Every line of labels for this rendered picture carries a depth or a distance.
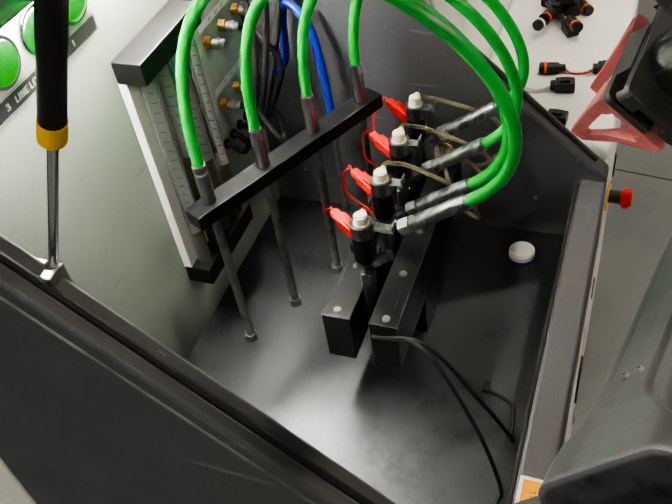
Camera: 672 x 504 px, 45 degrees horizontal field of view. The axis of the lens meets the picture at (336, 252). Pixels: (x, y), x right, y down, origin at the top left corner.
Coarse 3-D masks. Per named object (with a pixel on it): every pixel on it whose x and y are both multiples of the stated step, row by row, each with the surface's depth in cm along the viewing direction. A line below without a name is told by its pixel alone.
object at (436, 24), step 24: (384, 0) 72; (408, 0) 71; (192, 24) 81; (432, 24) 72; (456, 48) 73; (480, 72) 74; (504, 96) 75; (192, 120) 92; (504, 120) 77; (192, 144) 94; (192, 168) 96; (504, 168) 81; (480, 192) 84
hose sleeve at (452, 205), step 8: (448, 200) 87; (456, 200) 86; (464, 200) 86; (432, 208) 88; (440, 208) 88; (448, 208) 87; (456, 208) 86; (464, 208) 86; (416, 216) 90; (424, 216) 89; (432, 216) 88; (440, 216) 88; (448, 216) 88; (408, 224) 91; (416, 224) 90; (424, 224) 89
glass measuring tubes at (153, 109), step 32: (160, 32) 94; (128, 64) 90; (160, 64) 93; (192, 64) 102; (128, 96) 93; (160, 96) 99; (192, 96) 102; (160, 128) 97; (160, 160) 101; (224, 160) 113; (160, 192) 104; (192, 192) 109; (224, 224) 117; (192, 256) 113
